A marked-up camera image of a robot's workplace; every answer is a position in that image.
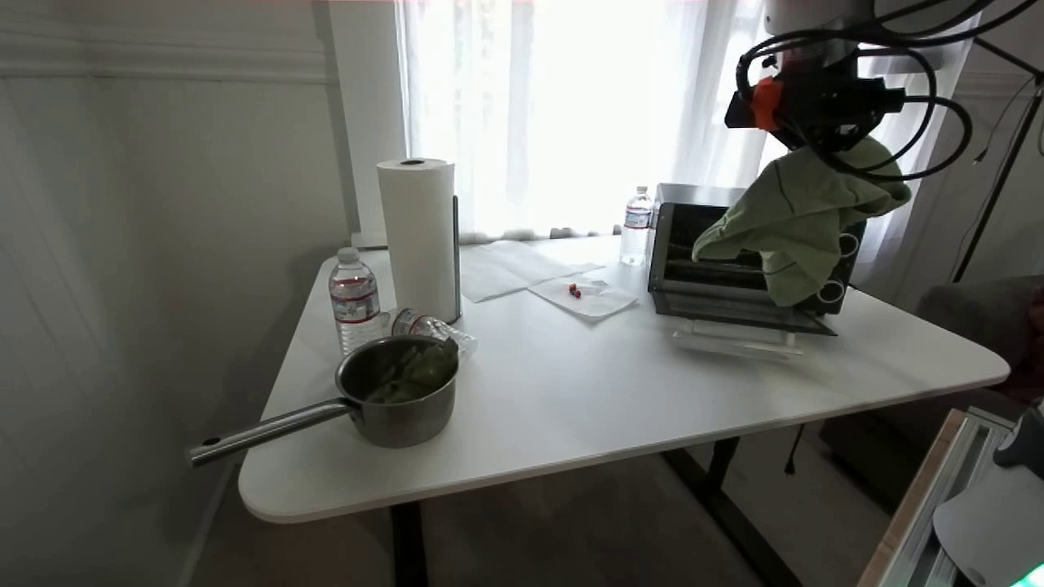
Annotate dark sofa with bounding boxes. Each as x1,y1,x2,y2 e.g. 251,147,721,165
910,270,1044,409

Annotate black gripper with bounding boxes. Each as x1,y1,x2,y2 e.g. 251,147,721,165
725,65,910,154

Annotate dark paper towel holder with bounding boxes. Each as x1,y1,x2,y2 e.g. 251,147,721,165
446,191,465,326

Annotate black tripod stand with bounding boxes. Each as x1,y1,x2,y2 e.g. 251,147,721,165
949,29,1044,288

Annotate black toaster oven microwave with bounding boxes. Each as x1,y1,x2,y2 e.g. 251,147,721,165
645,179,866,324

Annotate green leafy vegetables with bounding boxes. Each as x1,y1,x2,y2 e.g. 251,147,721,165
361,339,449,404

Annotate water bottle with red label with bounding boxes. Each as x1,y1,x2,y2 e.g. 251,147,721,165
325,245,385,352

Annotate grey round object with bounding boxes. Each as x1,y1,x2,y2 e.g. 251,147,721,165
928,404,1044,587

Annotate orange gripper clip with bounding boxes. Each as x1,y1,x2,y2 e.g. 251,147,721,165
750,74,789,129

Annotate steel saucepan with long handle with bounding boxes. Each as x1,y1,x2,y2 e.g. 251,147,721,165
185,333,463,470

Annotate white paper towel roll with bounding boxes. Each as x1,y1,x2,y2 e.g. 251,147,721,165
376,154,460,326

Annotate white wooden frame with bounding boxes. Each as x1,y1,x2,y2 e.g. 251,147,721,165
859,404,1044,587

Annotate green towel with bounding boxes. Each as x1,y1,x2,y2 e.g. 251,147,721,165
689,134,914,309

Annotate crumpled clear plastic wrap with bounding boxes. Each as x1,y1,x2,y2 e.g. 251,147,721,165
388,305,453,344

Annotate clear plastic water bottle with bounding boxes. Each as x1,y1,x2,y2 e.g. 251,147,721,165
617,181,658,288

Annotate black table frame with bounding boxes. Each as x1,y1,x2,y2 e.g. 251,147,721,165
385,434,809,587

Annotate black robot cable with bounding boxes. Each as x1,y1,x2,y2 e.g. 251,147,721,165
732,0,1044,187

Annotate white sheer curtain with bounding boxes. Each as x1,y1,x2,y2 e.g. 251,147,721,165
393,0,959,240

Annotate plain white paper sheet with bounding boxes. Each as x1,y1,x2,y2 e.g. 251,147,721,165
460,238,598,305

